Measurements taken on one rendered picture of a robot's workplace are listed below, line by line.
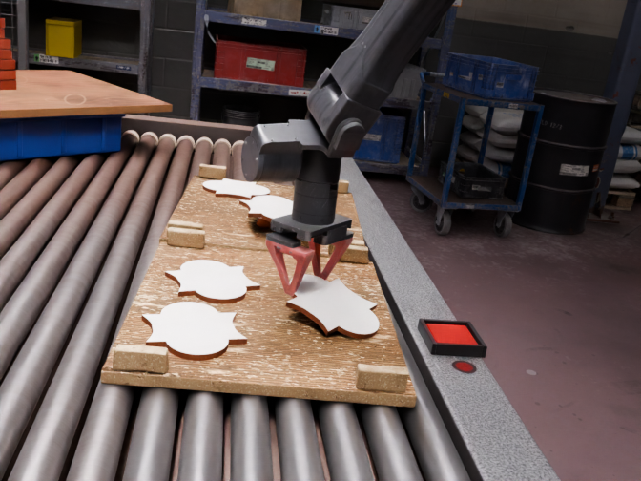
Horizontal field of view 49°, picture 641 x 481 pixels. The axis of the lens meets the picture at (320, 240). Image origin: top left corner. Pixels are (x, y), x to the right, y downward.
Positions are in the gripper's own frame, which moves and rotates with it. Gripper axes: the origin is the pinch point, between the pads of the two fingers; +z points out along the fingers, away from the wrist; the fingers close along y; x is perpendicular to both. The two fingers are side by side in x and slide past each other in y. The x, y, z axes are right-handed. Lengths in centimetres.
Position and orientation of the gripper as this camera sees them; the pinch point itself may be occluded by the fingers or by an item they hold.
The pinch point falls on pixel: (305, 282)
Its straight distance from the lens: 97.4
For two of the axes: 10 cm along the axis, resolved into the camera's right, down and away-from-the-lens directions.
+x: -8.0, -2.7, 5.3
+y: 5.8, -1.9, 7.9
